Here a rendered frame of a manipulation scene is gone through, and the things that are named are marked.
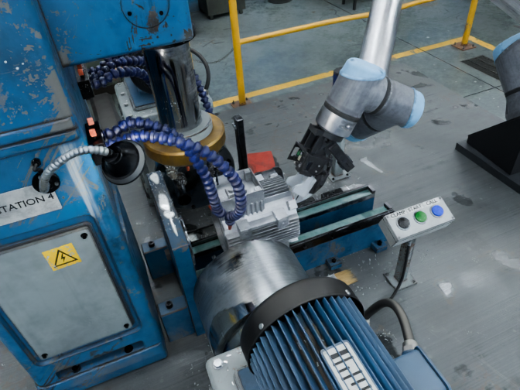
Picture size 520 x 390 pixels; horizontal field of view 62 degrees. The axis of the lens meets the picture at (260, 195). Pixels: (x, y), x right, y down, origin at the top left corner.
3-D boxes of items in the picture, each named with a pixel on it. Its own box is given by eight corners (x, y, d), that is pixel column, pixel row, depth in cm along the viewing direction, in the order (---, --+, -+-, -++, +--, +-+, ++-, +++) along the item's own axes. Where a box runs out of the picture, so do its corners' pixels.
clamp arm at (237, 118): (243, 195, 129) (234, 121, 113) (239, 189, 131) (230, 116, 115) (254, 192, 130) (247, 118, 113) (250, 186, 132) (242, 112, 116)
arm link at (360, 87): (396, 77, 93) (358, 60, 90) (366, 128, 99) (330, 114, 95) (378, 64, 101) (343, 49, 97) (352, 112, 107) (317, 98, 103)
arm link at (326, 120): (344, 108, 106) (366, 127, 100) (334, 125, 109) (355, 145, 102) (316, 99, 102) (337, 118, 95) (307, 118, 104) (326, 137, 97)
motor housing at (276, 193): (233, 275, 116) (224, 225, 103) (213, 230, 130) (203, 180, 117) (301, 252, 120) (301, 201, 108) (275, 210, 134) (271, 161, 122)
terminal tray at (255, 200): (221, 224, 109) (217, 203, 104) (210, 200, 117) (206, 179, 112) (265, 211, 112) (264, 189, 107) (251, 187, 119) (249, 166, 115)
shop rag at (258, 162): (242, 155, 179) (242, 153, 178) (271, 151, 180) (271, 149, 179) (246, 177, 167) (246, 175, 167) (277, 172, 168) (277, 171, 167)
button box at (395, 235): (391, 248, 108) (398, 240, 104) (377, 223, 111) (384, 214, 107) (446, 227, 113) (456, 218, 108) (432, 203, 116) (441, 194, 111)
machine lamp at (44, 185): (38, 239, 63) (-2, 171, 55) (37, 194, 71) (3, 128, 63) (160, 203, 67) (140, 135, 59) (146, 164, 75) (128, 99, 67)
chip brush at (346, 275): (295, 306, 122) (295, 304, 121) (287, 292, 125) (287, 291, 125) (358, 281, 127) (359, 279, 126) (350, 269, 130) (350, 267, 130)
